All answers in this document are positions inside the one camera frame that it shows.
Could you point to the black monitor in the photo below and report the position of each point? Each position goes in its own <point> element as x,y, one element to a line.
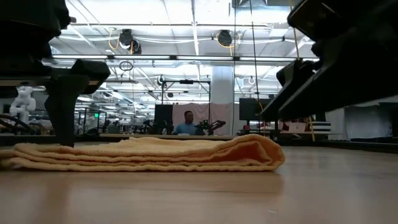
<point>252,109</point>
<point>163,116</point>

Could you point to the black white striped box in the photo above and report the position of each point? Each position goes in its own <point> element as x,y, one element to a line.
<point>321,127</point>

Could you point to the pink curtain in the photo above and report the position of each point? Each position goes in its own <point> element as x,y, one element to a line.
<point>205,113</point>

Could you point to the white building column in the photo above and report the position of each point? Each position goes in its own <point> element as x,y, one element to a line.
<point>222,84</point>

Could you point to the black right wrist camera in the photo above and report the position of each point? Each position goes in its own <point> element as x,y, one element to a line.
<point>314,18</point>

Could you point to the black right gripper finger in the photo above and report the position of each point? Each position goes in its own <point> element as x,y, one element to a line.
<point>357,87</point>
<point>295,81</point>

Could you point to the long ceiling light strip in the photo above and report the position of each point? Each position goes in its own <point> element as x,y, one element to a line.
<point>186,58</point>

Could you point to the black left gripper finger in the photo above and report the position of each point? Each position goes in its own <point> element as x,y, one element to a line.
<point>7,92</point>
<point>66,109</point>

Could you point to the black frame workcell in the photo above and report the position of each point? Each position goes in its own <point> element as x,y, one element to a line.
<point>90,119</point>

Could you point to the small black green robot arm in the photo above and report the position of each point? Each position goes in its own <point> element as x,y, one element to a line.
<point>211,125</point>

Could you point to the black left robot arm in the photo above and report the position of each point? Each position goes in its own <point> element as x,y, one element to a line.
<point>31,11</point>

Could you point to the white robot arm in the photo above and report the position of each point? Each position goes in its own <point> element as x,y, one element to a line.
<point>21,104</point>

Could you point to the yellow towel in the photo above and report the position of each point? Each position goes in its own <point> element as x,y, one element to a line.
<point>155,152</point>

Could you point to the person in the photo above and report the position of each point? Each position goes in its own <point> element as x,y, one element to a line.
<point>188,126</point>

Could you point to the white cloth cover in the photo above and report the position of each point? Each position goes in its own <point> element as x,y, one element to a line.
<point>367,121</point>

